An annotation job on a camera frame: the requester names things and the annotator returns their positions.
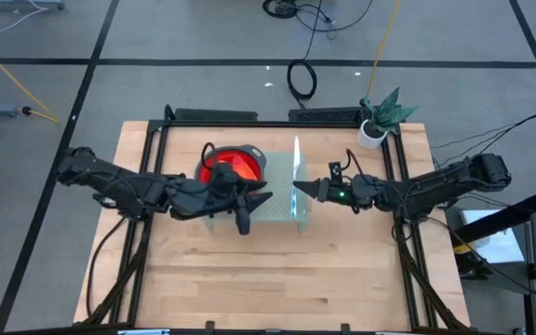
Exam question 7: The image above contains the black cable bundle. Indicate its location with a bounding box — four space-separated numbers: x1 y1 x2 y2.
261 0 375 34

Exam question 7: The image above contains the white floor cable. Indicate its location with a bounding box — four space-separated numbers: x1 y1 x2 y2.
0 5 50 47

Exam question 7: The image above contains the black aluminium frame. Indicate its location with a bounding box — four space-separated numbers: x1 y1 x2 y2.
80 104 472 334

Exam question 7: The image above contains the black rectangular box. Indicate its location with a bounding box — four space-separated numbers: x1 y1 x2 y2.
173 108 259 124
288 106 364 124

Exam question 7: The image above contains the green plant in white pot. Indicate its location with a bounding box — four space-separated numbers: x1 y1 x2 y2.
356 87 420 151

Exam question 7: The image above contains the yellow hanging cable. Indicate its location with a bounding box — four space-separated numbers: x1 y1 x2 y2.
365 0 404 99
0 35 61 125

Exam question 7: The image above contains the black coiled floor cable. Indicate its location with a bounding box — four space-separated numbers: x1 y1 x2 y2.
286 0 325 103

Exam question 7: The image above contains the red collapsible colander grey rim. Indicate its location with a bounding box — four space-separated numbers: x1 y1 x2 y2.
194 144 269 187

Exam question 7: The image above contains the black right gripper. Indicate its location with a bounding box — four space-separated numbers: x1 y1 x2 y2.
291 160 377 211

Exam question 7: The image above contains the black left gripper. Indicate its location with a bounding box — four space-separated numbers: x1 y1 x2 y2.
169 161 275 236

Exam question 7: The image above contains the green perforated metal rack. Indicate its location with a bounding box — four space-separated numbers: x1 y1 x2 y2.
201 151 310 233

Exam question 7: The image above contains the knife with blue handle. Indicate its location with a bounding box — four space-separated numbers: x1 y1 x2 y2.
289 135 302 220

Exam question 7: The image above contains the silver metal plate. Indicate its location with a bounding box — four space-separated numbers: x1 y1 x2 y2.
116 328 172 335

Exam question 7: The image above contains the black metal beam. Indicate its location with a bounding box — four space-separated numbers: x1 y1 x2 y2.
451 189 536 243

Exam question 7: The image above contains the white paper sheet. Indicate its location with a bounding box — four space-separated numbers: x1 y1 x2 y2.
462 208 526 265

